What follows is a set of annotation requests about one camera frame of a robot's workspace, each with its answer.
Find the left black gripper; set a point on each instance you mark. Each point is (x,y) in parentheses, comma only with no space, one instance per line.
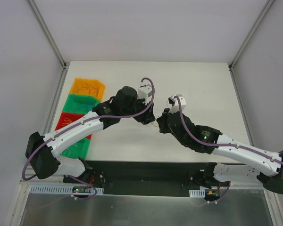
(144,115)

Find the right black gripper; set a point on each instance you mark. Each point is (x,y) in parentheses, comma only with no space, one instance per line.
(165,123)

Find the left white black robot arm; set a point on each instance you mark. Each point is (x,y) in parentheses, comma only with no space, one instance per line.
(43,152)

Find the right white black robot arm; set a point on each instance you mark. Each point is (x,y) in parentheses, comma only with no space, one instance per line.
(261,166)

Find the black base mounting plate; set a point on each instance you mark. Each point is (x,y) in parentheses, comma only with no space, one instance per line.
(172,179)

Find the orange plastic bin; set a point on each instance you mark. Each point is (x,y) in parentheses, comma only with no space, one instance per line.
(88,87)

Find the upper green plastic bin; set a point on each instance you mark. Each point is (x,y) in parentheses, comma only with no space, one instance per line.
(79,104)

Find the green plastic bin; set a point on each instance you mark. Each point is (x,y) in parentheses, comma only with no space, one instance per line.
(79,104)
(77,150)

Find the lower green plastic bin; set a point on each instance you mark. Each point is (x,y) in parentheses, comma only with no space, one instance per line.
(77,150)

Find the red plastic bin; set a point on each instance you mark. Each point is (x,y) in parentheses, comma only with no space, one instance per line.
(67,118)

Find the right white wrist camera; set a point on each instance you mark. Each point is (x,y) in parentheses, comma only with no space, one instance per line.
(175,101)

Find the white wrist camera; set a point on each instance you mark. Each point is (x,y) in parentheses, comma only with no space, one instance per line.
(145,92)
(175,101)

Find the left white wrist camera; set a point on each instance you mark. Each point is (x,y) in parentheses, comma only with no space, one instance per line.
(145,92)

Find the right white cable duct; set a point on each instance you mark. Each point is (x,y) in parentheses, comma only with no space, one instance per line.
(197,193)

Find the white cable duct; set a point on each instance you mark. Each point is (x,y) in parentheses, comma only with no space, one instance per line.
(65,190)
(197,193)

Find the left aluminium frame post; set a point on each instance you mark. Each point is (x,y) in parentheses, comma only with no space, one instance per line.
(46,32)

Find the aluminium frame post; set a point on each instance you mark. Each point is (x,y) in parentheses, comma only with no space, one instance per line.
(46,32)
(251,33)

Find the left white cable duct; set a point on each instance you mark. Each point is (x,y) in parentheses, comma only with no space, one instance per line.
(65,190)

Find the right aluminium frame post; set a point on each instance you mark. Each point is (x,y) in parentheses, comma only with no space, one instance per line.
(251,33)

